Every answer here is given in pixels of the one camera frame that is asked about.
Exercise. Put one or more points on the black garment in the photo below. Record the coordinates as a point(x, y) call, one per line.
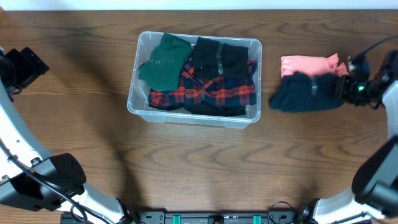
point(213, 59)
point(209, 110)

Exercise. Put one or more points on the dark navy fleece garment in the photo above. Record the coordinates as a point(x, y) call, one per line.
point(301, 93)

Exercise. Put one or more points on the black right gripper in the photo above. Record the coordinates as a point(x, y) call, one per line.
point(344, 84)

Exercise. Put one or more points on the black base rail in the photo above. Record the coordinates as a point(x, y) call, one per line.
point(211, 218)

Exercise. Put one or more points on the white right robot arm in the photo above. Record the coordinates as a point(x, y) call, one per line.
point(373, 193)

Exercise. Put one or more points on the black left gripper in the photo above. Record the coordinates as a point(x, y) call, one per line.
point(34, 65)

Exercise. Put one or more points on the dark green garment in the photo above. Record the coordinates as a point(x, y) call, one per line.
point(162, 71)

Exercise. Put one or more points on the clear plastic storage bin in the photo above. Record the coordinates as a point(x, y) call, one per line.
point(139, 90)

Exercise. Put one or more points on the red black plaid shirt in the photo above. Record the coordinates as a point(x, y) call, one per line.
point(219, 91)

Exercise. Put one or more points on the pink garment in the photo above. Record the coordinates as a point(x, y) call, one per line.
point(312, 66)

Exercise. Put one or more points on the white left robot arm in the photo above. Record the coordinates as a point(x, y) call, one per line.
point(33, 179)

